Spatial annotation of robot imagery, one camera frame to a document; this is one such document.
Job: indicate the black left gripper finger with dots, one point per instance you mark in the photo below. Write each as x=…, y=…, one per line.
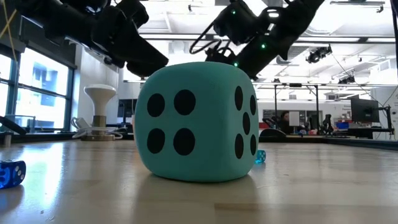
x=146, y=71
x=124, y=40

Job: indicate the large teal foam die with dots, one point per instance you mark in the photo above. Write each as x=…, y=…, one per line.
x=199, y=124

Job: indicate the small light blue translucent die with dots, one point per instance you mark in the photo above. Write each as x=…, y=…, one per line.
x=261, y=156

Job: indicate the small dark blue translucent die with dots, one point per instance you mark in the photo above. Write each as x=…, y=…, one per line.
x=12, y=174

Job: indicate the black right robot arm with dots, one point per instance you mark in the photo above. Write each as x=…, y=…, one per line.
x=280, y=34

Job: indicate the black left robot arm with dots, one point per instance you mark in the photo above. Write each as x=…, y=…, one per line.
x=37, y=12

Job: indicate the white mushroom-shaped lamp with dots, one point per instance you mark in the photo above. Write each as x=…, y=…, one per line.
x=100, y=96

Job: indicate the black metal rig poles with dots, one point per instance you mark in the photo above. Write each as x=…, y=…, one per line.
x=275, y=102

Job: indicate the person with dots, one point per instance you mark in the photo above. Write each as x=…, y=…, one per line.
x=284, y=123

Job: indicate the black ceiling spotlight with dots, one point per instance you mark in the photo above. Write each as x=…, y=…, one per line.
x=318, y=54

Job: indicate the black computer monitor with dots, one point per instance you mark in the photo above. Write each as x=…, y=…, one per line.
x=363, y=110

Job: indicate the dark wall screen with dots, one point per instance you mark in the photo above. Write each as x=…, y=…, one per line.
x=127, y=110

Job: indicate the black aluminium table frame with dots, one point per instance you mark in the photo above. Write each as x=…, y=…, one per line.
x=357, y=142

